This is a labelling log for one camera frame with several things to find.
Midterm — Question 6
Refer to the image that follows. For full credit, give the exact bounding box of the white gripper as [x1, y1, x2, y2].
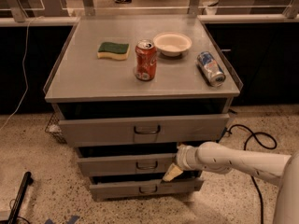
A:
[163, 143, 199, 182]

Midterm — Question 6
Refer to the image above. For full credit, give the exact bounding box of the grey drawer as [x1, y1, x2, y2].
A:
[78, 153, 175, 177]
[59, 114, 229, 147]
[90, 177, 204, 201]

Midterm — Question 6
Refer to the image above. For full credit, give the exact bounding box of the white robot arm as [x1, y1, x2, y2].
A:
[163, 142, 299, 224]

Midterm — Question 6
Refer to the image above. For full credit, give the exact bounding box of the grey bottom drawer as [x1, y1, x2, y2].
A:
[90, 177, 204, 201]

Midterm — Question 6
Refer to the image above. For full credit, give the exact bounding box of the grey drawer cabinet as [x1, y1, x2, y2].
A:
[46, 15, 242, 189]

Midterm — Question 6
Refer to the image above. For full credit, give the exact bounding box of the grey top drawer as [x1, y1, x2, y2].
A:
[59, 114, 229, 147]

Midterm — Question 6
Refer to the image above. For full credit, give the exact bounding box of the blue silver can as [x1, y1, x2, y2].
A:
[197, 51, 226, 87]

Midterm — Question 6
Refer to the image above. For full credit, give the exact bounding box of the red soda can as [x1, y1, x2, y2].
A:
[135, 39, 157, 81]

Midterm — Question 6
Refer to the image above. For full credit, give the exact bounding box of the white bowl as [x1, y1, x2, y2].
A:
[153, 32, 192, 57]

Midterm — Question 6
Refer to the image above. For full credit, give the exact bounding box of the blue floor tape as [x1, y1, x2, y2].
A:
[43, 215, 80, 224]

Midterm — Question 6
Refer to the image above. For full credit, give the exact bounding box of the green yellow sponge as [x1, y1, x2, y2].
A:
[97, 42, 130, 61]

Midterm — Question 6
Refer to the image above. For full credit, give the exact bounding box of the black bar on floor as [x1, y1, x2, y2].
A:
[7, 172, 33, 224]

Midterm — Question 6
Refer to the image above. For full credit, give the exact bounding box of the wire basket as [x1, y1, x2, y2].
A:
[45, 113, 66, 144]

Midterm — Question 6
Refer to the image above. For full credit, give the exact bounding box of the white cable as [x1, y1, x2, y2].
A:
[0, 16, 43, 132]

